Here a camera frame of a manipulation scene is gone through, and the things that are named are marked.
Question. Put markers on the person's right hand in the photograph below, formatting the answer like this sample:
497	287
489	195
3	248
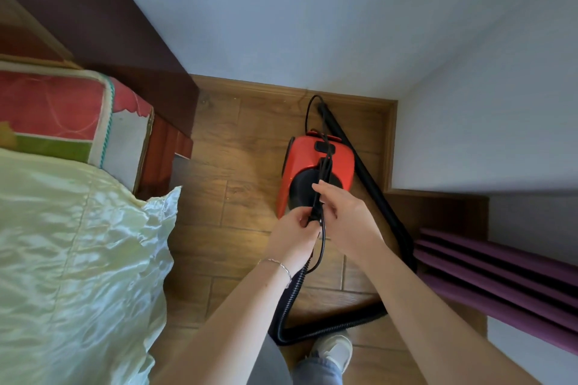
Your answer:
352	227

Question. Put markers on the person's left hand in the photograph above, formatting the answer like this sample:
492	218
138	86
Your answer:
291	240

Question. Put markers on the person's right forearm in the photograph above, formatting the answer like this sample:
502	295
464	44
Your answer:
429	321

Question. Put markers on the person's left forearm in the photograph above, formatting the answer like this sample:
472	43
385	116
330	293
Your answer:
226	335

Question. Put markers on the person's left leg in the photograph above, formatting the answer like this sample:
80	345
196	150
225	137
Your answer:
268	366

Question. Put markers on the person's leg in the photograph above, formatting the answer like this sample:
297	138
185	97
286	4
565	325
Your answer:
316	373
268	366

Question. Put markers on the person's right leg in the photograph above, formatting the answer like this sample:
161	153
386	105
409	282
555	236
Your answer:
316	373

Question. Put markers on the wooden skirting board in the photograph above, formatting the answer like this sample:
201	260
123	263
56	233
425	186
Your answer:
271	89

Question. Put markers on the purple curtain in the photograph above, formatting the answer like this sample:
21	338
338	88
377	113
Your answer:
496	290

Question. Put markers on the pale green bedspread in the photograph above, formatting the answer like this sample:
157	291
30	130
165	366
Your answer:
67	263

